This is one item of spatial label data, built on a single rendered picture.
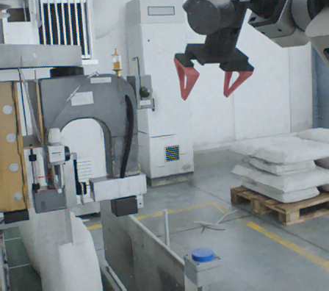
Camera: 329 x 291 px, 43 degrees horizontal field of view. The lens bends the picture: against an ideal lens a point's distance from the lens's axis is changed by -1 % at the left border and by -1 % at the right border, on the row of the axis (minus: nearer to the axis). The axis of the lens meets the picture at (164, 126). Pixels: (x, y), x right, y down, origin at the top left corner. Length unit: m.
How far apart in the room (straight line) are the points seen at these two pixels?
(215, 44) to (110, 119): 0.44
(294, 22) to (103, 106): 0.50
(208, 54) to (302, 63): 6.01
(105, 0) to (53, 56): 3.27
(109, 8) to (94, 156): 1.45
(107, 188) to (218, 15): 0.61
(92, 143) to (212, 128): 2.37
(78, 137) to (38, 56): 2.90
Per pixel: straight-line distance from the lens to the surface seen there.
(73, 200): 1.14
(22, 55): 0.98
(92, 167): 3.96
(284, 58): 6.53
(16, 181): 1.08
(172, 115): 4.92
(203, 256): 1.15
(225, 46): 0.75
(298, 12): 0.87
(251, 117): 6.21
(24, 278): 2.27
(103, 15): 4.27
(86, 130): 3.90
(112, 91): 1.09
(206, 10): 0.67
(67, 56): 1.09
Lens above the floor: 1.34
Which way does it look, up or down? 8 degrees down
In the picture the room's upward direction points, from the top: 4 degrees counter-clockwise
